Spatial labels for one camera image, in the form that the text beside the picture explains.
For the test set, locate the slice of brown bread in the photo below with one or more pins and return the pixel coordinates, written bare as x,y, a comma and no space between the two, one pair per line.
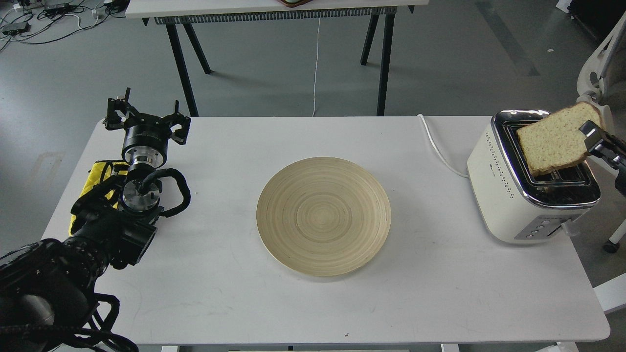
556,142

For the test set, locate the white background table black legs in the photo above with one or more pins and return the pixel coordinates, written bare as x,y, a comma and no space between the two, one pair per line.
262,41

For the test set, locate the round wooden plate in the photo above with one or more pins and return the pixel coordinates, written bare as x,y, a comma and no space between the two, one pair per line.
323,216

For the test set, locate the white office chair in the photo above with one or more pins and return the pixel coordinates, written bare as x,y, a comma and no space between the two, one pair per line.
602,80

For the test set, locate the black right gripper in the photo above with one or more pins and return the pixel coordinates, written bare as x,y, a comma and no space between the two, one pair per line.
609,148

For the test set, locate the white chrome toaster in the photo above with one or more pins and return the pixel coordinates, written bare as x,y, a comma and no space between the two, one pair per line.
515,206

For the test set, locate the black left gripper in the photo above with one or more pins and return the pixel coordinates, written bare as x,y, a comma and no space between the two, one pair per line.
146,138

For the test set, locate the yellow cloth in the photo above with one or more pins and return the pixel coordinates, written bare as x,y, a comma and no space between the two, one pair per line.
101,170

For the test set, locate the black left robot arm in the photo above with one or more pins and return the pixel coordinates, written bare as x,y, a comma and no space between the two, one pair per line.
48,295

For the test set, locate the brown object on background table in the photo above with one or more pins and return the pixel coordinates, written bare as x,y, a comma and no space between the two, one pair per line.
293,3

